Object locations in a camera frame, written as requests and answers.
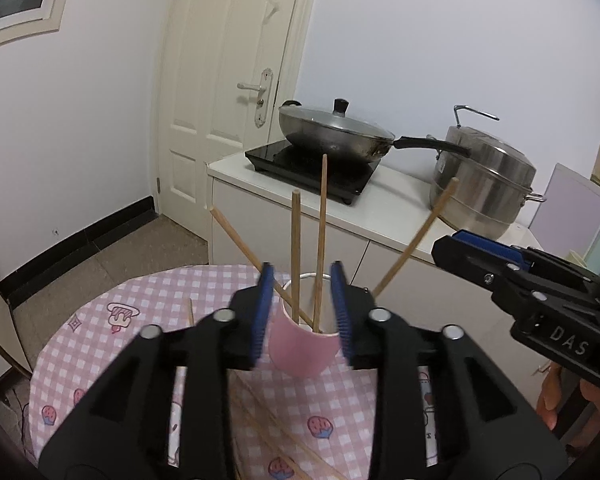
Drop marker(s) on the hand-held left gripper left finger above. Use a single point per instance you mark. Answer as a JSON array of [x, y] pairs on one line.
[[262, 310]]

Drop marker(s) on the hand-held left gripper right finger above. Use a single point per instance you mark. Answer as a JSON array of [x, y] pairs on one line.
[[341, 305]]

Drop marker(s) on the glass wok lid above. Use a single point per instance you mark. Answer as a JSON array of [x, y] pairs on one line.
[[325, 120]]

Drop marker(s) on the pale lilac cabinet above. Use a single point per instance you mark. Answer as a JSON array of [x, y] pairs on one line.
[[565, 210]]

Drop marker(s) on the pink cup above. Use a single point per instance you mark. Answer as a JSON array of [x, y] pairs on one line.
[[300, 350]]

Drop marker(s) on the cream panelled door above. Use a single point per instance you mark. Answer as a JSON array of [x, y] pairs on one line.
[[190, 110]]

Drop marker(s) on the pink checkered tablecloth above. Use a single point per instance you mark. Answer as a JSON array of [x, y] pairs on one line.
[[95, 360]]

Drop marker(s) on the person's right hand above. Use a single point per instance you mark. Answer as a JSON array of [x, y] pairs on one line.
[[550, 400]]

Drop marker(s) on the single wooden chopstick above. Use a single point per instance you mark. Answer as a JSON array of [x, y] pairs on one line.
[[420, 230], [322, 220], [235, 240]]

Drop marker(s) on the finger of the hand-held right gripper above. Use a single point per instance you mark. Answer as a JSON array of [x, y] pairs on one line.
[[470, 265], [485, 242]]

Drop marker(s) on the white counter cabinet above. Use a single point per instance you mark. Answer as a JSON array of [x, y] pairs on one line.
[[260, 230]]

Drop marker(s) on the white door hook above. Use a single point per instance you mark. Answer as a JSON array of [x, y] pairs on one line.
[[273, 11]]

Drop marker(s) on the black induction cooktop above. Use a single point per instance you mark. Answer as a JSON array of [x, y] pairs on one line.
[[280, 160]]

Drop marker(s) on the stainless steel steamer pot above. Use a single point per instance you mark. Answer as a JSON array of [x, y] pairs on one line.
[[480, 185]]

